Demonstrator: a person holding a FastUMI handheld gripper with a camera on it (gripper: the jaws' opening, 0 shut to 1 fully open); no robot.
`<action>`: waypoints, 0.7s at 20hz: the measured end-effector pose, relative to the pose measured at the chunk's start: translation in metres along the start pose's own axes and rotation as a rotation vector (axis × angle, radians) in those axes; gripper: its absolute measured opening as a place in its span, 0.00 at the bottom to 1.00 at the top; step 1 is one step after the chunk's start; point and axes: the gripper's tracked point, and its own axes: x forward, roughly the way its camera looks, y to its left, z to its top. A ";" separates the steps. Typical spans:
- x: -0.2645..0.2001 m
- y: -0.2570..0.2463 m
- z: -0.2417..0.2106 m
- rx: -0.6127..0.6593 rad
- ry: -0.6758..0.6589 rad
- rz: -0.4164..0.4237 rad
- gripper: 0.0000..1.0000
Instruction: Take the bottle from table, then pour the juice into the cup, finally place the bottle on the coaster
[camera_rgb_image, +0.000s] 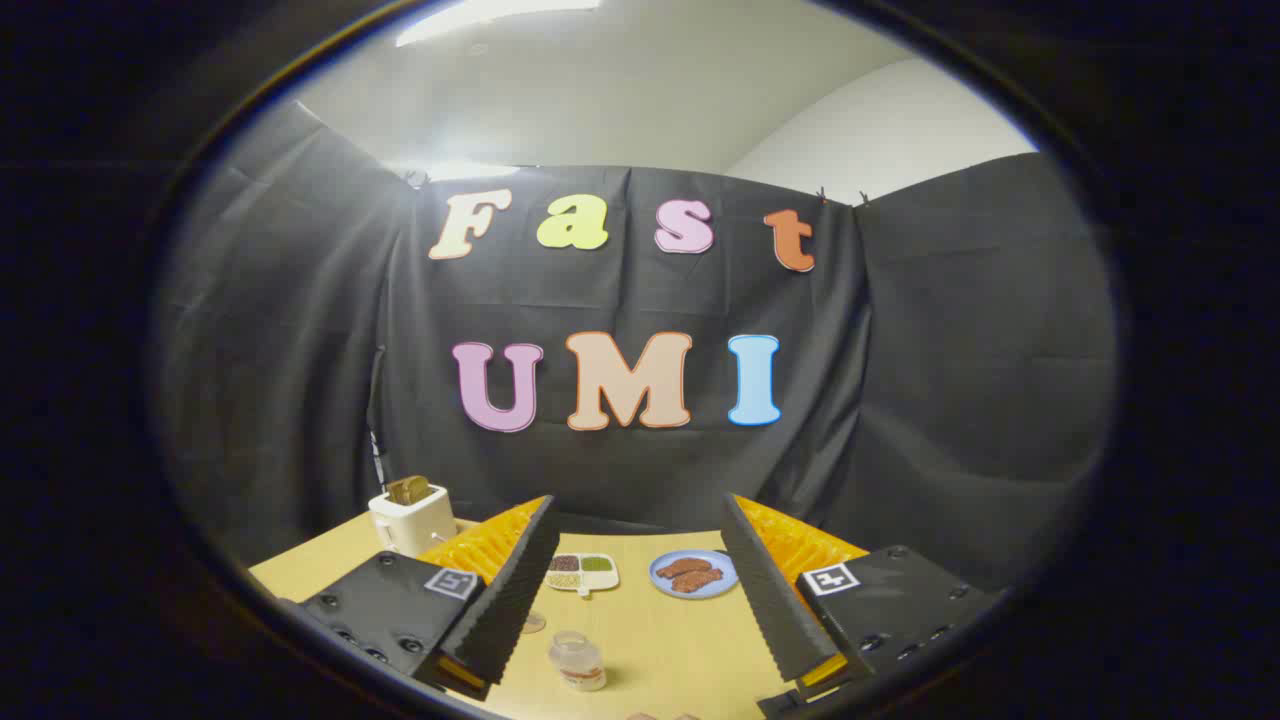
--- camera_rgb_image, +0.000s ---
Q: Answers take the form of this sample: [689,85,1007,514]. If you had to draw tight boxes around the black backdrop cloth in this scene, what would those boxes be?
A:
[150,100,1119,593]

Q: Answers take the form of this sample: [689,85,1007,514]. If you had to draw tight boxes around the wooden table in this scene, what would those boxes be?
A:
[248,510,871,720]

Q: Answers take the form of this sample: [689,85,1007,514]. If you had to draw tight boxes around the white divided tray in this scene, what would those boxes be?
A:
[545,553,620,598]

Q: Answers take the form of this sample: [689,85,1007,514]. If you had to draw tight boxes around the blue plate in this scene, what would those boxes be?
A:
[649,549,741,600]

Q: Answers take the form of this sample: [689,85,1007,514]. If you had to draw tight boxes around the cream toaster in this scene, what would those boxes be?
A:
[368,484,458,559]

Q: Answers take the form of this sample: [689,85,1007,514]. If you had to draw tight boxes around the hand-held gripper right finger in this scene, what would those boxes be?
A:
[720,492,1004,720]

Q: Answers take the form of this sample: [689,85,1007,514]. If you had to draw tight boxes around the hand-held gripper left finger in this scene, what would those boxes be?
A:
[278,494,561,701]

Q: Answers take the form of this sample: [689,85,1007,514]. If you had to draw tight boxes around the clear plastic juice bottle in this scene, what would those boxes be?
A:
[548,631,608,693]

